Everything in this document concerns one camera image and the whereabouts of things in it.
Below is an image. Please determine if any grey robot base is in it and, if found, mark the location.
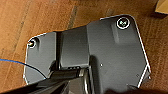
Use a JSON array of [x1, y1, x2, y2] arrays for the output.
[[22, 13, 152, 94]]

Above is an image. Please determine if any wooden furniture foot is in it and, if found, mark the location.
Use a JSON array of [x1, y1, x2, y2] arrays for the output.
[[153, 7, 168, 19]]

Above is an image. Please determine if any blue cable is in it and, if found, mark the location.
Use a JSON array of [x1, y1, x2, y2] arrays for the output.
[[0, 58, 48, 80]]

